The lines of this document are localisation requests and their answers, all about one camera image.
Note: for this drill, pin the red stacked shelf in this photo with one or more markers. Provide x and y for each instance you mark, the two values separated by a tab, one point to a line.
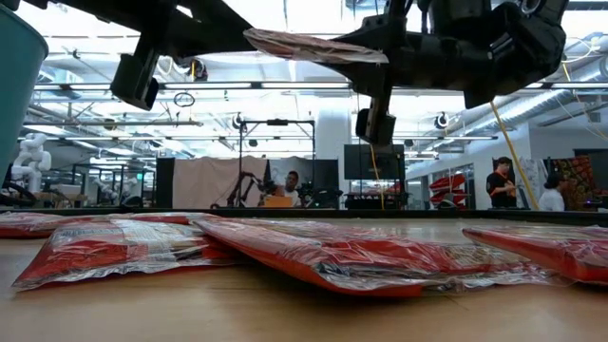
446	183

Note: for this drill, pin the black monitor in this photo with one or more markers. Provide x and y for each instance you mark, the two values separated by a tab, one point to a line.
361	164

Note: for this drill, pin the teal plastic basket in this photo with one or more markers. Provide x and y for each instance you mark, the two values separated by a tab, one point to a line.
19	95

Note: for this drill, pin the colourful patterned cloth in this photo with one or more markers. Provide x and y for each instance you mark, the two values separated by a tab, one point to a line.
577	176

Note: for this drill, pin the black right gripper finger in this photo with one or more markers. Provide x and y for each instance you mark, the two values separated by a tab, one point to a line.
375	35
370	78

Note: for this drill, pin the dark background robot arm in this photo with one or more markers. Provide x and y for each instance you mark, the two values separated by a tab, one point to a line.
240	187

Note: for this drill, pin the black rig frame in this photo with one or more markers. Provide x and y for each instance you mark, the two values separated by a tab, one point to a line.
278	122

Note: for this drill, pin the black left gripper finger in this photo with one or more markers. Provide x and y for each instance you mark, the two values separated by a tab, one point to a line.
218	12
228	40

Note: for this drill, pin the black aluminium table frame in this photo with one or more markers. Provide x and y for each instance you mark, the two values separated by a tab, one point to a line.
404	214

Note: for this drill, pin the beige curtain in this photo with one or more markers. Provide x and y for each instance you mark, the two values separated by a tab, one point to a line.
209	183

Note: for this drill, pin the orange box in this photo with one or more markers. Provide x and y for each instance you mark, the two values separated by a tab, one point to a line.
278	202

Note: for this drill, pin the black partition panel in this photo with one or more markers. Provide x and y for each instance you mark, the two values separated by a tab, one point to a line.
165	183

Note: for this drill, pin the person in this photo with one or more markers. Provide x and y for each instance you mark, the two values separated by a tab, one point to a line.
552	199
499	187
292	183

